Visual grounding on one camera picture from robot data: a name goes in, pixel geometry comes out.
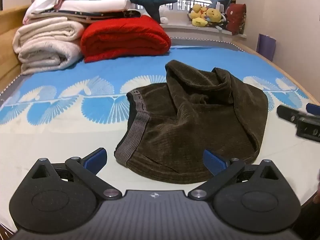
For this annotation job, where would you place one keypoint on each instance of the dark patterned folded quilt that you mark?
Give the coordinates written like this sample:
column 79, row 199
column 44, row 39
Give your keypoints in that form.
column 100, row 15

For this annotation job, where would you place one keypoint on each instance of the dark red pillow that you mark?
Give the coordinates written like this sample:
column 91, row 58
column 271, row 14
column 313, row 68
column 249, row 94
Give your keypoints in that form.
column 236, row 17

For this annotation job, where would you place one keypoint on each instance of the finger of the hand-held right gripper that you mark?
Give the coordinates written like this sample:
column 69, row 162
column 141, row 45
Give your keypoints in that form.
column 313, row 108
column 290, row 115

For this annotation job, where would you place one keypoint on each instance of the white window sill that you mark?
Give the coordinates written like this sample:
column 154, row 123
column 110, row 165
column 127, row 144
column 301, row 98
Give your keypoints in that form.
column 182, row 28

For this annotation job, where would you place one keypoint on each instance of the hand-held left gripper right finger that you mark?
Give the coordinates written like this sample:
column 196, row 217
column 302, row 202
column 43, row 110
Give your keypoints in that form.
column 215, row 161

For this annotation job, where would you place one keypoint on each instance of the cream fleece folded blanket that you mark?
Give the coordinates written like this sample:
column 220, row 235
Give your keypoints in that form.
column 47, row 31
column 47, row 57

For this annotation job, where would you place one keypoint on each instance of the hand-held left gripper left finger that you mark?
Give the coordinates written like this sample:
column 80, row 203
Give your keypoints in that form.
column 93, row 160

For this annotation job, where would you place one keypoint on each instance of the white and pink folded clothes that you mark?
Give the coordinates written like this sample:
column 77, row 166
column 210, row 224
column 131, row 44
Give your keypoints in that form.
column 46, row 0

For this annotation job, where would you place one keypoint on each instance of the blue printed bed sheet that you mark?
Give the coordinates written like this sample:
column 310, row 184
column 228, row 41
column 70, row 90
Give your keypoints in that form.
column 75, row 132

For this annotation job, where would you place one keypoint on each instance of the small white plush toy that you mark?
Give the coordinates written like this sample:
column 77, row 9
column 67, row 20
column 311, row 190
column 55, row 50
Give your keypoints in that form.
column 164, row 15

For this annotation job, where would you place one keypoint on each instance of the black balcony railing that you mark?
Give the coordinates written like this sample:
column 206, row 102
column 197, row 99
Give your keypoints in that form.
column 193, row 3

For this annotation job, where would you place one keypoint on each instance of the red folded blanket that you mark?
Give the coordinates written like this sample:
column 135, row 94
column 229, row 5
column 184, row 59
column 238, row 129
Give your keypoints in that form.
column 125, row 37

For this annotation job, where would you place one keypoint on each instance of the yellow plush toy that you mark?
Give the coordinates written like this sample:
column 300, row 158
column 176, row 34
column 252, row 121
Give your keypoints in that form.
column 214, row 15
column 198, row 17

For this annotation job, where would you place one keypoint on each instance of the purple bin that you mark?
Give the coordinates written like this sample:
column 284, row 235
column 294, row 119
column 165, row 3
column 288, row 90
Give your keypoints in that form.
column 266, row 46

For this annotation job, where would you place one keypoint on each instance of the white folded sheet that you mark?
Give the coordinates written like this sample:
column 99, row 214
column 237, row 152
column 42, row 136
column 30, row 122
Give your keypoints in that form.
column 97, row 4

